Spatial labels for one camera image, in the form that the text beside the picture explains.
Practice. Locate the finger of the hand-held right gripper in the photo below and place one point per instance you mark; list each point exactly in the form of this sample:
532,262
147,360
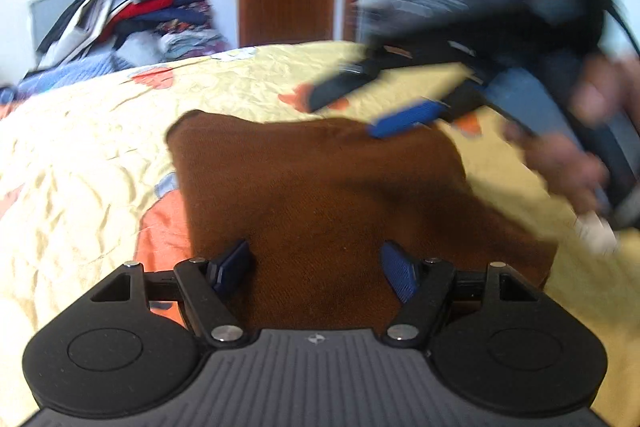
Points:
335,89
405,119

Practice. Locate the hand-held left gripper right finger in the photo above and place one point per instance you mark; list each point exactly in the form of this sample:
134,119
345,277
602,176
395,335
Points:
400,269

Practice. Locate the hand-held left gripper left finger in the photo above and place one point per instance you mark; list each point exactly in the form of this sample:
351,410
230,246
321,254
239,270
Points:
232,264

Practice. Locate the brown towel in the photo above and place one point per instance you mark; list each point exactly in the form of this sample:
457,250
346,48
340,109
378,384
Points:
310,187

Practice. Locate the pile of mixed clothes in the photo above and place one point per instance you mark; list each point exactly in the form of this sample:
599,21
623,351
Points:
135,12

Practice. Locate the person's right hand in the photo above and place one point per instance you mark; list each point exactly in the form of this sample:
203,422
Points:
565,172

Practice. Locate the yellow carrot print bedspread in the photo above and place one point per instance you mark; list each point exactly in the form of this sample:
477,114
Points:
80,147

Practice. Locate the blue quilted blanket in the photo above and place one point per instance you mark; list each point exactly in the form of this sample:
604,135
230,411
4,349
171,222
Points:
70,74

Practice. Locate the metal framed grey panel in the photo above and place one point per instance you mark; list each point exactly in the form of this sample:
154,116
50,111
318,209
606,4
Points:
47,19

